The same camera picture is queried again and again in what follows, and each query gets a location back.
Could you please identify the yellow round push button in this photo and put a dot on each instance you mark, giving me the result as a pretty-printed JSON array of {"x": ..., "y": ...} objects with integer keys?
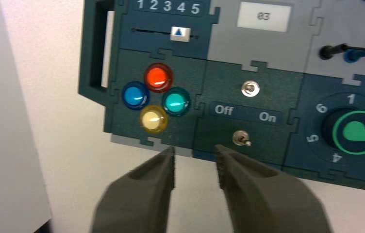
[{"x": 153, "y": 119}]

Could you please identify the blue grey control box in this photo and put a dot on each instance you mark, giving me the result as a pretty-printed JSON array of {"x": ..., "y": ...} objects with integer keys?
[{"x": 221, "y": 77}]

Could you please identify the white slider knob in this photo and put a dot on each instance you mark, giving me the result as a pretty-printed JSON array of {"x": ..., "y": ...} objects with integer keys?
[{"x": 180, "y": 34}]

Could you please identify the black banana plug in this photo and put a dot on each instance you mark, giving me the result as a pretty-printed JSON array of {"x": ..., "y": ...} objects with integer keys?
[{"x": 330, "y": 51}]

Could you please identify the red round push button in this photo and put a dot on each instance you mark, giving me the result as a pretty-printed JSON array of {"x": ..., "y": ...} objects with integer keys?
[{"x": 158, "y": 78}]

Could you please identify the white display label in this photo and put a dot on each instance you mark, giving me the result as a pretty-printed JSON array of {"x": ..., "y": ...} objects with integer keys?
[{"x": 263, "y": 16}]

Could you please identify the green round push button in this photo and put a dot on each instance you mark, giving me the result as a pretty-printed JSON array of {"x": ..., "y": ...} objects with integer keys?
[{"x": 176, "y": 101}]

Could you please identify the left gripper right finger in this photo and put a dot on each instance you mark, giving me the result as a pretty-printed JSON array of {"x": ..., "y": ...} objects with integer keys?
[{"x": 259, "y": 199}]

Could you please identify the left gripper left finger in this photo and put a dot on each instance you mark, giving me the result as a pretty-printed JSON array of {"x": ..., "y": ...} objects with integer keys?
[{"x": 140, "y": 193}]

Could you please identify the black green rotary knob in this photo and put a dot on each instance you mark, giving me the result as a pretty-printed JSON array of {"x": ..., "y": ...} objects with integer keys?
[{"x": 356, "y": 132}]

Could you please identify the metal toggle switch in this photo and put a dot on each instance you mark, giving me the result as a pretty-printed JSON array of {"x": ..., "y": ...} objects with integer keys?
[
  {"x": 241, "y": 138},
  {"x": 250, "y": 88}
]

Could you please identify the blue round push button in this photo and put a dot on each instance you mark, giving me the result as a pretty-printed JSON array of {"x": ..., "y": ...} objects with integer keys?
[{"x": 135, "y": 95}]

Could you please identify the blue banana plug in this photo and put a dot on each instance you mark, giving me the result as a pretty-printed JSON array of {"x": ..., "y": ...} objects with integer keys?
[{"x": 356, "y": 56}]

